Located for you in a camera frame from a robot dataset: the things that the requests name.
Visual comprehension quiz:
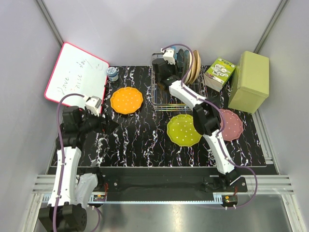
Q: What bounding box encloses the orange polka dot plate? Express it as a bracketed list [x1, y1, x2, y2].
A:
[110, 87, 143, 115]

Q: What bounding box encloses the blue polka dot plate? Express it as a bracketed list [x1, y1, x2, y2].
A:
[176, 49, 184, 73]

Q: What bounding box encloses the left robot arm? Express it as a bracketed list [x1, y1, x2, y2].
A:
[38, 106, 119, 232]

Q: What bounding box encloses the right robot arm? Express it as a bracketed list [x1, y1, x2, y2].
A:
[152, 58, 240, 192]

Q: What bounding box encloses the cream plate in rack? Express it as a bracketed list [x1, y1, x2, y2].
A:
[183, 50, 196, 84]

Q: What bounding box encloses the teal grey plate in rack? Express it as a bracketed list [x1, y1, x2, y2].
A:
[182, 49, 192, 84]

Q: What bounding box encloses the beige plate in rack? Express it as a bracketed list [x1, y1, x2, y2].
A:
[188, 50, 201, 84]

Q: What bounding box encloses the green printed paper box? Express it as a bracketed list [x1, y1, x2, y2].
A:
[204, 57, 236, 92]

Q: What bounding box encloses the small blue lidded jar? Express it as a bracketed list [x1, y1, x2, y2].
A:
[106, 67, 119, 82]

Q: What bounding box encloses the pink framed whiteboard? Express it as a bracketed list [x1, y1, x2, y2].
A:
[44, 43, 109, 103]

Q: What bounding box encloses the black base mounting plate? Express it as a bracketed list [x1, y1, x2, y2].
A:
[76, 166, 248, 202]

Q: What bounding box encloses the lime green polka dot plate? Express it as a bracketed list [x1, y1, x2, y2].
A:
[167, 114, 202, 147]

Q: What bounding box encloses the light green metal tin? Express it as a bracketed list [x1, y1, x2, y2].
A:
[228, 51, 269, 114]

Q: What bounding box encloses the pink polka dot plate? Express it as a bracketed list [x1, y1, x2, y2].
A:
[220, 109, 243, 142]

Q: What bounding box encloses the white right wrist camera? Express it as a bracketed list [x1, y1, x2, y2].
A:
[161, 48, 175, 65]

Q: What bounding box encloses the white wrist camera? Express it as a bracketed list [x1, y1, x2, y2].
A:
[161, 48, 175, 65]
[85, 96, 102, 116]

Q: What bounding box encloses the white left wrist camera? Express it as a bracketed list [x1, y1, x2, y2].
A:
[85, 96, 102, 116]

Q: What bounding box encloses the metal wire dish rack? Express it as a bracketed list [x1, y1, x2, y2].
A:
[151, 52, 209, 112]

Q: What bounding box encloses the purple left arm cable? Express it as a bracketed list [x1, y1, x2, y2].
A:
[52, 93, 102, 232]

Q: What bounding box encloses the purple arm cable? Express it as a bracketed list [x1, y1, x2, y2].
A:
[161, 43, 258, 210]
[52, 93, 102, 232]

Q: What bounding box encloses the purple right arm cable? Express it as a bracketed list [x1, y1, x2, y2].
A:
[161, 43, 258, 210]

